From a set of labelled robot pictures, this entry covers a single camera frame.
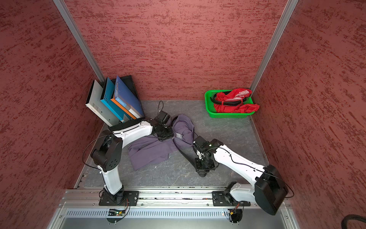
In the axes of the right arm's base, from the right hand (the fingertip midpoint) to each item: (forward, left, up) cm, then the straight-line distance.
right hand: (200, 175), depth 75 cm
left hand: (+24, +17, -1) cm, 30 cm away
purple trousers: (+16, +34, -2) cm, 38 cm away
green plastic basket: (+58, -13, -5) cm, 60 cm away
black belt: (+60, -15, -1) cm, 62 cm away
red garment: (+62, -35, 0) cm, 71 cm away
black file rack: (+62, +48, +18) cm, 81 cm away
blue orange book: (+42, +47, +20) cm, 66 cm away
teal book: (+37, +54, +22) cm, 69 cm away
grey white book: (+36, +61, +18) cm, 73 cm away
